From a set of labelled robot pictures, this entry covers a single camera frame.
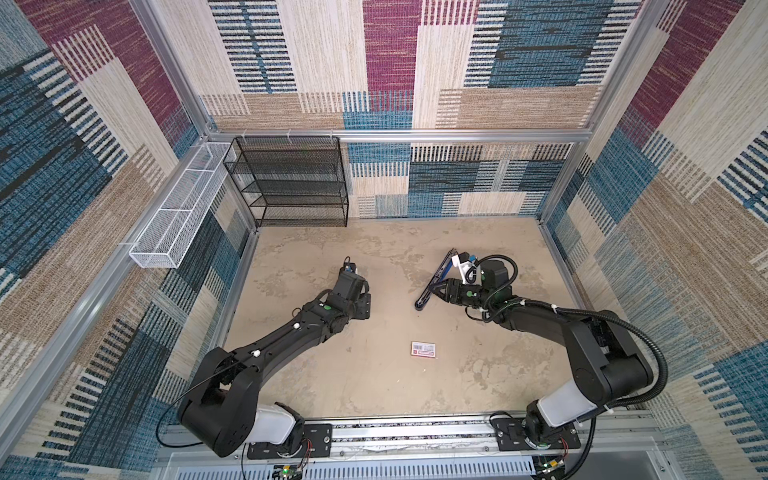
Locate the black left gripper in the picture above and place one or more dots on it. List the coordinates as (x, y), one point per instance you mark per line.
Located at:
(362, 306)

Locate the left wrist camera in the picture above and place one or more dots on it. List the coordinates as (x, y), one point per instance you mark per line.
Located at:
(348, 266)

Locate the red white staple box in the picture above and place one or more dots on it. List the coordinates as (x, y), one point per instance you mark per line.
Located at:
(423, 349)

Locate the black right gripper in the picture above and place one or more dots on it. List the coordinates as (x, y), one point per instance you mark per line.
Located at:
(448, 286)

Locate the white wire mesh basket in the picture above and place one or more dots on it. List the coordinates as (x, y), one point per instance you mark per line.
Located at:
(168, 236)

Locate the black mesh shelf rack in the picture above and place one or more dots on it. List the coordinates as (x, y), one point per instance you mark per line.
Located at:
(290, 181)

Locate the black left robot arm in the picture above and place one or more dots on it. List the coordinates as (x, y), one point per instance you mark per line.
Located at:
(221, 408)

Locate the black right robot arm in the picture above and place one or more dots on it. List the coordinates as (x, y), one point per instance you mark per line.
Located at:
(613, 363)

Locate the blue stapler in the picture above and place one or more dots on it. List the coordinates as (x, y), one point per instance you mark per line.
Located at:
(440, 274)

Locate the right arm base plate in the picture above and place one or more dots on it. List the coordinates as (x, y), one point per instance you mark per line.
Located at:
(523, 434)

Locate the aluminium front rail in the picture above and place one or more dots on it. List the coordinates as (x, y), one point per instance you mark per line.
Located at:
(627, 445)

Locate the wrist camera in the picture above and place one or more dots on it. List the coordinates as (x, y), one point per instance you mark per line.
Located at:
(465, 263)
(348, 266)

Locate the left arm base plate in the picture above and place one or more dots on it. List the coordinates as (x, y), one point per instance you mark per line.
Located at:
(294, 441)

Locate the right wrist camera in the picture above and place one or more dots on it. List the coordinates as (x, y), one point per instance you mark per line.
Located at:
(465, 263)

